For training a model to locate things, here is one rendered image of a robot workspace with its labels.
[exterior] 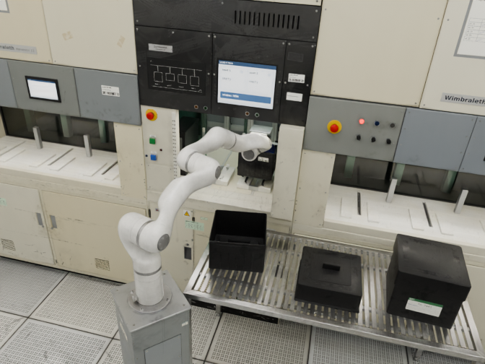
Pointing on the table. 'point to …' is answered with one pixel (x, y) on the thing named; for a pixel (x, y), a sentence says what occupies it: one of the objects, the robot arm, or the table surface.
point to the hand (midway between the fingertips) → (260, 132)
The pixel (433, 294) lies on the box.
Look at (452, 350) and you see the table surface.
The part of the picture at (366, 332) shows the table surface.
